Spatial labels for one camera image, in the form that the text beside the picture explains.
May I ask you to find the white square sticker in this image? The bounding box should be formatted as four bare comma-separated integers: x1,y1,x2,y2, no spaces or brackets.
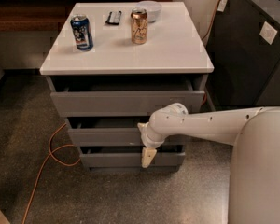
259,22,278,45

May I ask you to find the blue soda can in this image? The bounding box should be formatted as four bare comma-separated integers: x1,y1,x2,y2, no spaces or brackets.
70,14,93,50

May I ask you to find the grey drawer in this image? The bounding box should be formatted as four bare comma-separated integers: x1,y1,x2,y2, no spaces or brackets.
78,145,186,168
67,116,148,147
51,84,204,117

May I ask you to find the white label tag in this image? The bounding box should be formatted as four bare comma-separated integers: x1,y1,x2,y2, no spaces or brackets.
217,0,228,12

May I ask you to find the white bowl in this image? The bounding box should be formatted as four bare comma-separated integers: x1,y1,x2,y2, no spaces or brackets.
136,0,162,23

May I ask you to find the orange cable on wall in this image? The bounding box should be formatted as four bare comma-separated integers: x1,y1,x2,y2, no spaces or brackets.
201,0,235,42

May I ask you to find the grey drawer cabinet white top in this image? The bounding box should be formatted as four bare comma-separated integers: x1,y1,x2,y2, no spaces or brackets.
40,2,214,172

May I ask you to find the dark grey bin cabinet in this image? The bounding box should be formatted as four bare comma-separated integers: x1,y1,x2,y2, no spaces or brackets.
206,0,280,107

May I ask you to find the grey top drawer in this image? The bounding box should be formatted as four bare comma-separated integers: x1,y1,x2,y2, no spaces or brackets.
51,84,204,117

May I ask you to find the orange cable on floor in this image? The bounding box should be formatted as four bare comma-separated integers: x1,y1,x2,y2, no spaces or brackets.
21,123,82,224

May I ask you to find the wooden bench shelf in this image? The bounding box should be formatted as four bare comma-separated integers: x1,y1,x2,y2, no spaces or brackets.
0,0,172,32

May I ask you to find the gold soda can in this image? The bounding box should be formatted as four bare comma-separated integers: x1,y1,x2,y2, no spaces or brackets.
131,7,147,45

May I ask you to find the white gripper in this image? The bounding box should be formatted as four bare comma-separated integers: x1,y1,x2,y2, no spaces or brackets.
137,122,166,168

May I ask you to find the black rectangular device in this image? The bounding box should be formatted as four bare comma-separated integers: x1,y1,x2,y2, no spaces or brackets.
105,11,122,25

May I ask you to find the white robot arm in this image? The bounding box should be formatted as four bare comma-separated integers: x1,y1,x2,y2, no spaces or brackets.
138,103,280,224

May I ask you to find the grey bottom drawer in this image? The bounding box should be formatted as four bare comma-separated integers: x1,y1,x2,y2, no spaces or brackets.
78,145,186,168

